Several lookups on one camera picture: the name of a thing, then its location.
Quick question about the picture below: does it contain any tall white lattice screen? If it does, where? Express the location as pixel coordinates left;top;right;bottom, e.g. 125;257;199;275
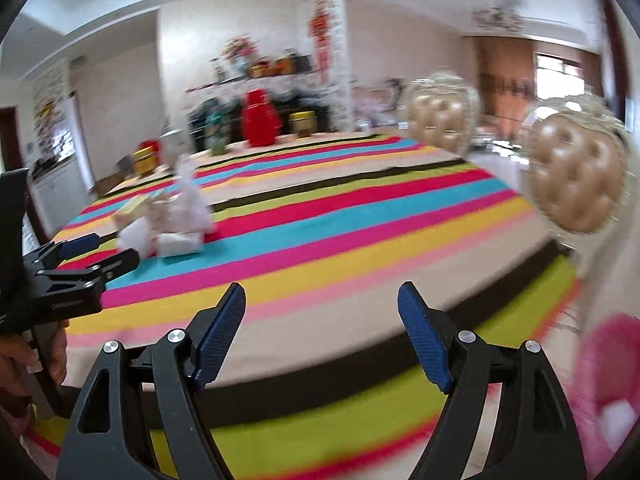
300;0;351;131

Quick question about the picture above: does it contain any white tissue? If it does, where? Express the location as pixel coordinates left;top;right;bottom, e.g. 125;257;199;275
172;157;216;241

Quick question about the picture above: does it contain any white paper wad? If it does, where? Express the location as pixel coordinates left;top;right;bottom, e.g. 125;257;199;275
117;217;156;257

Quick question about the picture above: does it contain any glass jar yellow lid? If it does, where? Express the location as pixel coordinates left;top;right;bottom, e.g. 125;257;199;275
289;111;318;138

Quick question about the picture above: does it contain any white patterned box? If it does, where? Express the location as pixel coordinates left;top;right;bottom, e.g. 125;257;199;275
155;230;206;258

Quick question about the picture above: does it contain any brown patterned curtain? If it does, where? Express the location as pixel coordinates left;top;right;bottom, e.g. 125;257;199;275
472;35;536;121

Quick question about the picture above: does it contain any pink trash bag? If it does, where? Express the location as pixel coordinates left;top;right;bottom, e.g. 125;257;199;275
570;312;640;476

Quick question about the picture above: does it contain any chandelier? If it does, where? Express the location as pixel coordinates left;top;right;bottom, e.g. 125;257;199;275
472;0;526;33

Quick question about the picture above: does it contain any striped colourful tablecloth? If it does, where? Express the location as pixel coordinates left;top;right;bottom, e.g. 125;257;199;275
25;130;581;480

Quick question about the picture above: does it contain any white cabinet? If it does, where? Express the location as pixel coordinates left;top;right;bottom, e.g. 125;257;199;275
30;160;96;241

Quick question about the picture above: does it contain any person's left hand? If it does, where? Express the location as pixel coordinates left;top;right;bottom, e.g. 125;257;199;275
0;327;68;402

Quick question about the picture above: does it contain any white lattice wall panel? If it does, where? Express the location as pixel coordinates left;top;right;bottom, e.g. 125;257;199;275
32;60;73;161

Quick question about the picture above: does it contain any red thermos jug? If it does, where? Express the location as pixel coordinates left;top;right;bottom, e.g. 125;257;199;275
242;89;280;148

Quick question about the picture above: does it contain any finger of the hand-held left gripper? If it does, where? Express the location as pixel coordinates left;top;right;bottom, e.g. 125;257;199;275
37;232;101;261
30;247;141;288

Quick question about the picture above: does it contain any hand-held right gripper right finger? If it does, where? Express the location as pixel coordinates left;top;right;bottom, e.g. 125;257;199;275
397;281;587;480

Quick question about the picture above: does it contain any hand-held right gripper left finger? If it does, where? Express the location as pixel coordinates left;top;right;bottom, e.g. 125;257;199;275
56;282;247;480

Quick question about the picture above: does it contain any beige tufted dining chair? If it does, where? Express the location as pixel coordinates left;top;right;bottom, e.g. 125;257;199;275
522;100;631;241
402;72;483;156

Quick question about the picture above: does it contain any window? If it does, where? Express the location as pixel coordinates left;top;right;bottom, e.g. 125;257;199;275
535;52;586;96

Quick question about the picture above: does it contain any black piano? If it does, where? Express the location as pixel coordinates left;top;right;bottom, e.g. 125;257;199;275
187;72;331;141

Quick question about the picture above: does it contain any green snack bag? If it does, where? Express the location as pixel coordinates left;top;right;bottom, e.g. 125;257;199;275
207;107;231;156

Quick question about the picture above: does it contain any vase with pink flowers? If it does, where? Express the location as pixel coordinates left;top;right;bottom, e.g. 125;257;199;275
222;35;256;78

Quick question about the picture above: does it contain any red knot wall ornament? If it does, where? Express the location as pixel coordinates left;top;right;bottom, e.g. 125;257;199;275
310;2;333;81

